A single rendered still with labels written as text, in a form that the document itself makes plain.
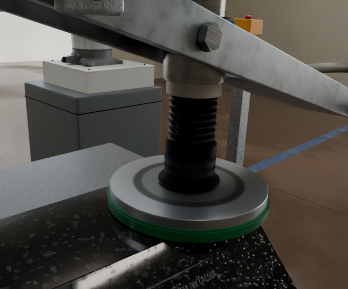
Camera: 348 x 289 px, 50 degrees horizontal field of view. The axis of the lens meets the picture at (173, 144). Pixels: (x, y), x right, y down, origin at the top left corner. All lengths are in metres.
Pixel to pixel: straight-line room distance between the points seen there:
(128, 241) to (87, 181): 0.17
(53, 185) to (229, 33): 0.33
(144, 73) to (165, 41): 1.15
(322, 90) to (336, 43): 6.56
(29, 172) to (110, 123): 0.81
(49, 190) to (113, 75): 0.90
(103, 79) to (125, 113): 0.16
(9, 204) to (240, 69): 0.34
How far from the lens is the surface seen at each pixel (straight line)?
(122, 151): 0.69
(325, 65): 1.24
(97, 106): 1.35
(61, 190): 0.55
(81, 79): 1.37
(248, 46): 0.45
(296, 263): 1.92
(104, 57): 1.49
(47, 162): 0.66
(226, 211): 0.44
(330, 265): 1.97
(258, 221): 0.47
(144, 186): 0.49
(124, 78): 1.43
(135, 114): 1.47
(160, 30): 0.34
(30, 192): 0.56
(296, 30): 7.52
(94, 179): 0.58
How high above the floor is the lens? 1.06
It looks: 18 degrees down
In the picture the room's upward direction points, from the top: 2 degrees clockwise
